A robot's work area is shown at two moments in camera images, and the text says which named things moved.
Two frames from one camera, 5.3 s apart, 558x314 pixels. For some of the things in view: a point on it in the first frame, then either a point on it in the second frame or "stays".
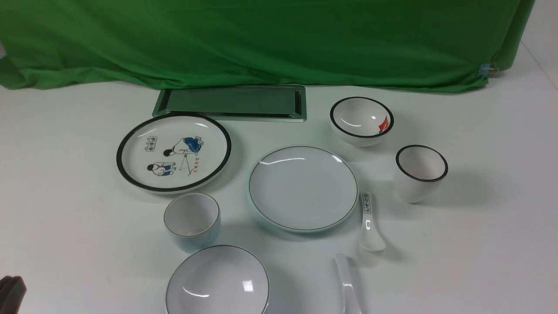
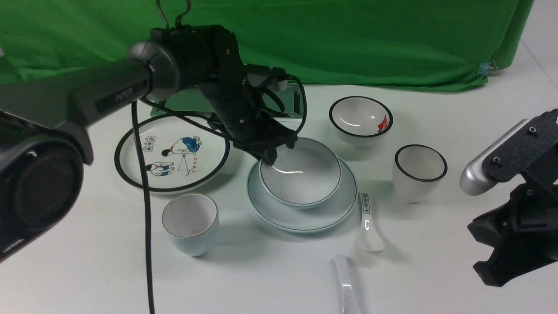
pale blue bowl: [224, 280] -> [306, 175]
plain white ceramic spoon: [351, 302] stays
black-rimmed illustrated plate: [173, 152] stays
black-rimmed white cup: [420, 171] stays
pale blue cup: [194, 220] stays
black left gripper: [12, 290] -> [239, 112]
